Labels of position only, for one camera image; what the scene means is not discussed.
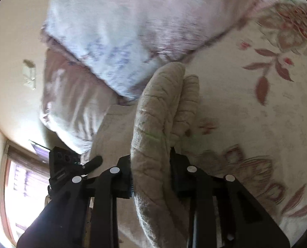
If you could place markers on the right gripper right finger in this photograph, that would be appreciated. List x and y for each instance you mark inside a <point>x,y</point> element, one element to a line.
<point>221,207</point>

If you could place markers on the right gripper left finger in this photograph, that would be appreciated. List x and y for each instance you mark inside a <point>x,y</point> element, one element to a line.
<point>83,213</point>

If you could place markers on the beige cable-knit sweater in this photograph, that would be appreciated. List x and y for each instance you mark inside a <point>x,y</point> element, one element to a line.
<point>165,111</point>

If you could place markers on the pink floral pillow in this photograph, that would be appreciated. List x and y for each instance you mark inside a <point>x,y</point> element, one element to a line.
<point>74,101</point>

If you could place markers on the floral bed quilt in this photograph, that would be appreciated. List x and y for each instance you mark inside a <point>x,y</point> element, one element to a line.
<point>251,120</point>

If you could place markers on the white lavender-print pillow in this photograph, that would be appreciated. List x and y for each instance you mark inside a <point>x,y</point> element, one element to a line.
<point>123,42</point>

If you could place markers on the window with wooden frame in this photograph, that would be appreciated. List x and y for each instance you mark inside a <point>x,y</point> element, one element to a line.
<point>23,189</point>

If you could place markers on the white wall switch panel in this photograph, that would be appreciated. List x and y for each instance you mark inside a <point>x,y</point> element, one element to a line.
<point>29,74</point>

